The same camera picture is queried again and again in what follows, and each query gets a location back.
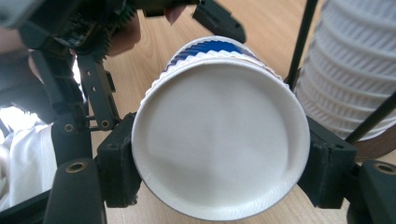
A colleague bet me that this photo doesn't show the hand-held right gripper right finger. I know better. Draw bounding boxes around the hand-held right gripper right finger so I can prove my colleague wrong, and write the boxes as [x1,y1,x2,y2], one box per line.
[297,116,359,209]

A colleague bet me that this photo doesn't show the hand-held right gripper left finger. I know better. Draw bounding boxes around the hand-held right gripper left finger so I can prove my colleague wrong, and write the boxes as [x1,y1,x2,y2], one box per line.
[96,112,143,209]

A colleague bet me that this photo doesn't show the black cup holder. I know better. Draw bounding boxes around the black cup holder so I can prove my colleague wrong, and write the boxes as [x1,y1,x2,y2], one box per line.
[284,0,396,161]

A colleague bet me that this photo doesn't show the blue banded paper cup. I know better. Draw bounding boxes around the blue banded paper cup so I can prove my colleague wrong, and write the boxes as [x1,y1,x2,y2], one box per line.
[131,35,312,222]

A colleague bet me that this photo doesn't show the stack of paper cups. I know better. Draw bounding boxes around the stack of paper cups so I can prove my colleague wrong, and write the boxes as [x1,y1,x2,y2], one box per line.
[293,0,396,143]

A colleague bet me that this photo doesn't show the white cloth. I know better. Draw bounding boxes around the white cloth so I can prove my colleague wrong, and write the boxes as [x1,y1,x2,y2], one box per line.
[0,105,61,213]

